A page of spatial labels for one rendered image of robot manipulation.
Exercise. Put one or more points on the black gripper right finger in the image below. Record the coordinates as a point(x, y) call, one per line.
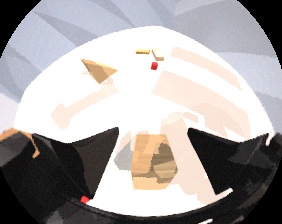
point(223, 158)

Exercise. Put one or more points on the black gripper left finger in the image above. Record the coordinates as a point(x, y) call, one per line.
point(83, 161)

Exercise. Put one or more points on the small red block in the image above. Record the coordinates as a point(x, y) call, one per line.
point(154, 65)
point(84, 199)

